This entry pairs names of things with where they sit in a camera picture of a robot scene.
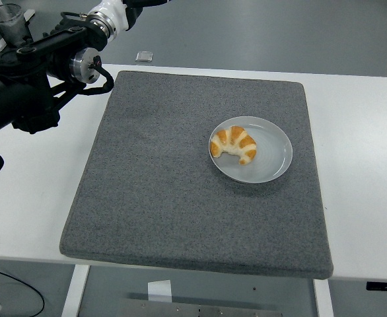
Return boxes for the light grey round plate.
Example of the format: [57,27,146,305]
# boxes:
[208,116,294,184]

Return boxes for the waste bin with plastic bag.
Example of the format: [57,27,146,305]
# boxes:
[0,3,32,47]

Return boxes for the grey felt mat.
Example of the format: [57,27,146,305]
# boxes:
[59,70,334,280]

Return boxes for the grey metal plate with screws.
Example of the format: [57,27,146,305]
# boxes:
[117,298,284,317]

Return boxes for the croissant bread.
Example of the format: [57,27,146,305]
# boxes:
[209,125,258,166]

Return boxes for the black floor cable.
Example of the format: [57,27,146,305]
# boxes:
[0,265,46,317]

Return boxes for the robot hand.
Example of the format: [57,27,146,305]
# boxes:
[92,0,173,33]

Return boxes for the white table leg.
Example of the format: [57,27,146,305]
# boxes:
[61,264,90,317]
[312,279,335,317]

